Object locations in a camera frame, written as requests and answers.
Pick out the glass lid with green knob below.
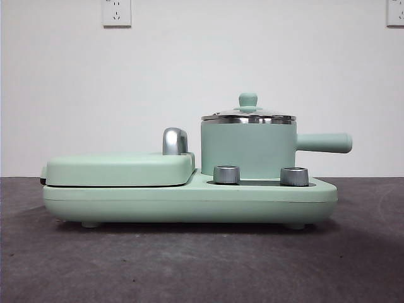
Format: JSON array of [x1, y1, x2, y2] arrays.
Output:
[[201, 92, 298, 121]]

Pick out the silver black control knob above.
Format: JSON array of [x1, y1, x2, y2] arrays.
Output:
[[213, 164, 240, 185], [279, 166, 308, 187]]

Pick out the green breakfast machine base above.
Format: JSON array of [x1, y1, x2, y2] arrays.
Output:
[[42, 167, 338, 229]]

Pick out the green steamer pot with handle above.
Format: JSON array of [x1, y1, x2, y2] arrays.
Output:
[[199, 116, 354, 178]]

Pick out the green griddle cover silver handle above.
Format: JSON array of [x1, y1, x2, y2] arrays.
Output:
[[40, 126, 197, 188]]

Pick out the white wall socket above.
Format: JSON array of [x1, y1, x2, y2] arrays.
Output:
[[386, 0, 404, 27], [101, 0, 133, 28]]

